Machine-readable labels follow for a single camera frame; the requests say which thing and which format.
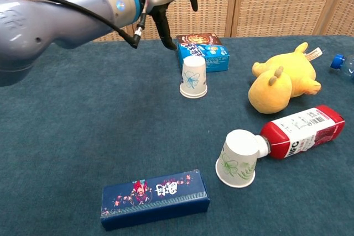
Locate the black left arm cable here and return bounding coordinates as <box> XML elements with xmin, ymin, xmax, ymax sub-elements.
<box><xmin>0</xmin><ymin>0</ymin><xmax>146</xmax><ymax>50</ymax></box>

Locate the dark blue long box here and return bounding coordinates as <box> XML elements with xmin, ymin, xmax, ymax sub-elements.
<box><xmin>100</xmin><ymin>169</ymin><xmax>210</xmax><ymax>232</ymax></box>

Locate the white paper cup green flower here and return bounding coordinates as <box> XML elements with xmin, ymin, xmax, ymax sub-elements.
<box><xmin>215</xmin><ymin>129</ymin><xmax>268</xmax><ymax>188</ymax></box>

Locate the white paper cup blue flower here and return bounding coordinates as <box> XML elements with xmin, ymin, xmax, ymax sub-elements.
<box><xmin>180</xmin><ymin>55</ymin><xmax>207</xmax><ymax>95</ymax></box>

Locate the blue cap drink bottle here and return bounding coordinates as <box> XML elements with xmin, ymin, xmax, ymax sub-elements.
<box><xmin>330</xmin><ymin>53</ymin><xmax>354</xmax><ymax>82</ymax></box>

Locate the blue brown cookie box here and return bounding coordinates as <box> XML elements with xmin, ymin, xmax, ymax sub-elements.
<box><xmin>176</xmin><ymin>33</ymin><xmax>230</xmax><ymax>73</ymax></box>

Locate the teal table cloth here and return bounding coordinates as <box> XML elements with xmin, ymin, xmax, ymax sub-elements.
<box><xmin>0</xmin><ymin>34</ymin><xmax>354</xmax><ymax>236</ymax></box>

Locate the yellow plush toy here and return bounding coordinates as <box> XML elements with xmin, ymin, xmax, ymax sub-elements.
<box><xmin>248</xmin><ymin>41</ymin><xmax>324</xmax><ymax>114</ymax></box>

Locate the red white juice bottle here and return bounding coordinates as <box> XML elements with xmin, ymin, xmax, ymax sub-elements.
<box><xmin>256</xmin><ymin>104</ymin><xmax>346</xmax><ymax>160</ymax></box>

